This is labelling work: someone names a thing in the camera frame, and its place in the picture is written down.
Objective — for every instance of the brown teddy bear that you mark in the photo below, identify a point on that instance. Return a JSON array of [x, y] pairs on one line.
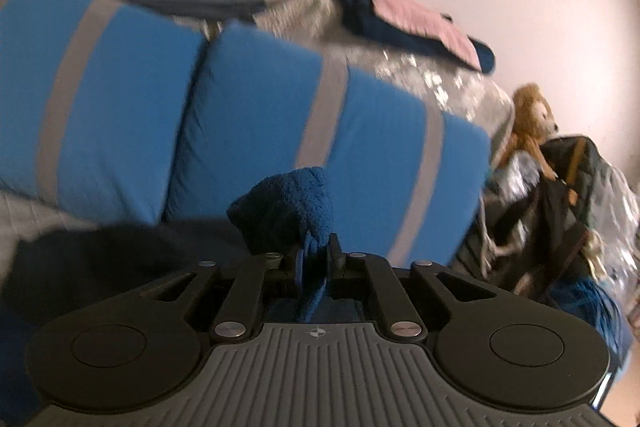
[[532, 112]]

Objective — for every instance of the blue grey-striped pillow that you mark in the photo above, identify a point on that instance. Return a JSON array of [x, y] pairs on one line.
[[125, 107], [260, 107]]

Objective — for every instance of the clear plastic bag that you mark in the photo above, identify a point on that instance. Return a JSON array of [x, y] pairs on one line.
[[622, 217]]

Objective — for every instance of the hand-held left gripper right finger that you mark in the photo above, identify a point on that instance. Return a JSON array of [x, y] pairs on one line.
[[336, 259]]

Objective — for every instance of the blue fleece hoodie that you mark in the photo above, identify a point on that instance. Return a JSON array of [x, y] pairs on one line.
[[290, 202]]

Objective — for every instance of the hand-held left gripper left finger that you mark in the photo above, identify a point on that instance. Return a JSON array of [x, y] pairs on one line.
[[299, 272]]

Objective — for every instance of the navy and pink garment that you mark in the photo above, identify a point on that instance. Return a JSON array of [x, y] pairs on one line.
[[380, 27]]

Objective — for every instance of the black bag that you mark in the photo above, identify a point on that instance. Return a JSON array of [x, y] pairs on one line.
[[560, 217]]

